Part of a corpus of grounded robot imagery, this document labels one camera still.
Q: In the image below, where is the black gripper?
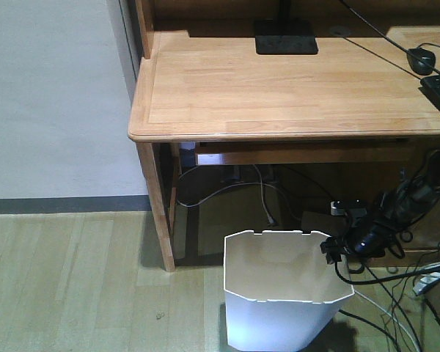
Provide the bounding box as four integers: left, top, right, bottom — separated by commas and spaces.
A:
320, 216, 400, 264

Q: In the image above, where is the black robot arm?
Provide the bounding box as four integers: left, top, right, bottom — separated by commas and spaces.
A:
320, 147, 440, 264

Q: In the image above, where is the light wooden desk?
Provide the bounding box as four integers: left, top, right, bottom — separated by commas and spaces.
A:
128, 1, 440, 271

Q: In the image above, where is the white plastic trash bin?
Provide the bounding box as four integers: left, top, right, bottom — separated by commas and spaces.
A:
224, 230, 354, 351

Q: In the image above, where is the white power strip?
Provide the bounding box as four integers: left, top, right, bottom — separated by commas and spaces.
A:
412, 262, 440, 296

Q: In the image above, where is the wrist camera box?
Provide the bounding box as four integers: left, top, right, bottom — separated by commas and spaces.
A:
330, 199, 367, 216

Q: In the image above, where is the black computer mouse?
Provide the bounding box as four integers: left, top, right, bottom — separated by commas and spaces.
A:
406, 48, 436, 76

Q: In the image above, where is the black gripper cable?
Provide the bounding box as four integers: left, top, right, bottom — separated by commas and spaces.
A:
333, 256, 422, 352

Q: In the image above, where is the grey floor cable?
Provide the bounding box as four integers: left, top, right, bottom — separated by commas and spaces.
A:
177, 164, 279, 225

